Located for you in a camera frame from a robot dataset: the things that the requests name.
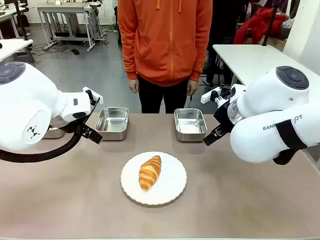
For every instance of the orange hooded sweatshirt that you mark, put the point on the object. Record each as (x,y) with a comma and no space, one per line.
(165,37)

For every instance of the person's left forearm orange sleeve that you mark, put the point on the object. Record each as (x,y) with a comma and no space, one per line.
(200,57)

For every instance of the black trousers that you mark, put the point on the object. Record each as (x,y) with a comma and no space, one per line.
(152,97)

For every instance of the white side table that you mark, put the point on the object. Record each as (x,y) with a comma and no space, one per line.
(250,60)

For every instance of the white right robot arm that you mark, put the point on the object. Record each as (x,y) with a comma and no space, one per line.
(270,100)

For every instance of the white round plate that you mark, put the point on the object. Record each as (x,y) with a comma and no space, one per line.
(172,185)

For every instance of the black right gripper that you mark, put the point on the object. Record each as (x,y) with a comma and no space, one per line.
(223,117)

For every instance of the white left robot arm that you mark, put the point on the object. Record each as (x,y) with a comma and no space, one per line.
(27,105)

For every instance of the black vertical pole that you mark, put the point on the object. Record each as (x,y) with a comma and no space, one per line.
(270,22)

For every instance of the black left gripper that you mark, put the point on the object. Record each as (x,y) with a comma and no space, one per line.
(83,130)

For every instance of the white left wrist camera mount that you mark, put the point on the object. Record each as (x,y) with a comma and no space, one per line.
(93,95)

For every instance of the rectangular steel container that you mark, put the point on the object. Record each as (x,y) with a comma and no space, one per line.
(112,122)
(55,133)
(190,123)

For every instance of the white desk with black pole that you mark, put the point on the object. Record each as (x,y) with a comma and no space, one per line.
(12,47)

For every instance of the person's right forearm orange sleeve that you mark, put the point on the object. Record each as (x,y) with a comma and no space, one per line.
(130,57)

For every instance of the person in dark clothes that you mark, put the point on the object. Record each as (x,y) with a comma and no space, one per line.
(225,30)

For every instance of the person's right hand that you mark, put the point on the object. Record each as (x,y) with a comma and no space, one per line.
(133,86)

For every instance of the golden croissant bread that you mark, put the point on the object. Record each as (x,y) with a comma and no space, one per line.
(149,172)

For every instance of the white workbench with metal legs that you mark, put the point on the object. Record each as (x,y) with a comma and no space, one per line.
(72,20)

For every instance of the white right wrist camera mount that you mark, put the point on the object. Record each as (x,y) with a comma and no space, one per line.
(210,96)

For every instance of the red jacket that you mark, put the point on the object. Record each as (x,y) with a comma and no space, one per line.
(260,25)

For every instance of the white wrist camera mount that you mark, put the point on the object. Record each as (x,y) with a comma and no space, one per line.
(210,96)
(93,95)

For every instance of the person's left hand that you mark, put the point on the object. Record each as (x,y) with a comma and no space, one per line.
(192,87)

